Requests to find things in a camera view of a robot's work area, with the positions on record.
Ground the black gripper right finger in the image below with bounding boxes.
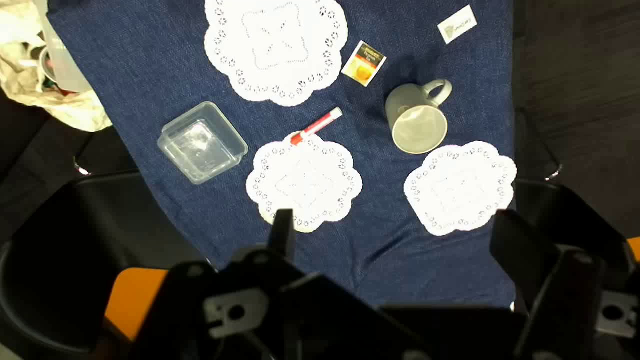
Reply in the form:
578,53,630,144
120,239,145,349
488,208,606,360

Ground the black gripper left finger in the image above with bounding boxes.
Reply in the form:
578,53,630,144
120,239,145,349
238,208,311,286

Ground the red and white marker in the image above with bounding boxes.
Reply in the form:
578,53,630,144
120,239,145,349
288,106,346,145

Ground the small white paper doily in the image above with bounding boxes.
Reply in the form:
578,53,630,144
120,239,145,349
245,130,366,235
403,138,521,239

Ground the clear plastic container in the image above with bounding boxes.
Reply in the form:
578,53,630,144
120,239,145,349
156,99,251,186

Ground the grey ceramic mug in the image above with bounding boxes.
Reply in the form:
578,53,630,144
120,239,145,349
384,76,456,157

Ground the large white paper doily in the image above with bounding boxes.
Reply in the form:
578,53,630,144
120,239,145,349
203,0,350,107

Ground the orange yellow tea packet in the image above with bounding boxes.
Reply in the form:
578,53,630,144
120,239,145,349
340,40,388,87

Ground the blue denim tablecloth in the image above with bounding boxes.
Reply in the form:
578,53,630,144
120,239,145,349
46,0,518,307

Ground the small white card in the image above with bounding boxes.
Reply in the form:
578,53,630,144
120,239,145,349
437,4,481,45

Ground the crumpled cream cloth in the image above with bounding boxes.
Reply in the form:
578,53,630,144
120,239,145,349
0,0,114,134

